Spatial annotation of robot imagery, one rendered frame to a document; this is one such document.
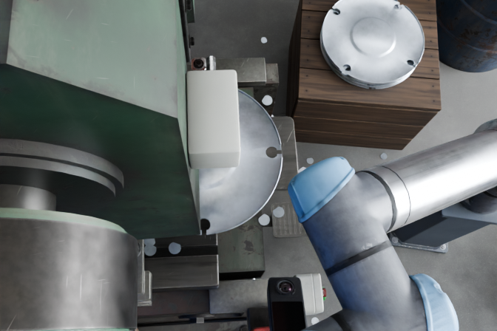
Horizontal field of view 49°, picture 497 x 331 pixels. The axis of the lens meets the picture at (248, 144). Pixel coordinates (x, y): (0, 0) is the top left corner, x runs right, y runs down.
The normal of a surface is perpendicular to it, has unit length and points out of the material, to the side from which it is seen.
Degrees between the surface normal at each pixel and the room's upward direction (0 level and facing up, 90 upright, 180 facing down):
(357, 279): 30
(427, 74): 0
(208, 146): 0
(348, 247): 21
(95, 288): 56
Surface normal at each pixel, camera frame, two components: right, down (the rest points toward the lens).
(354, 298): -0.63, 0.04
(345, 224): -0.13, -0.25
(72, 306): 0.78, -0.25
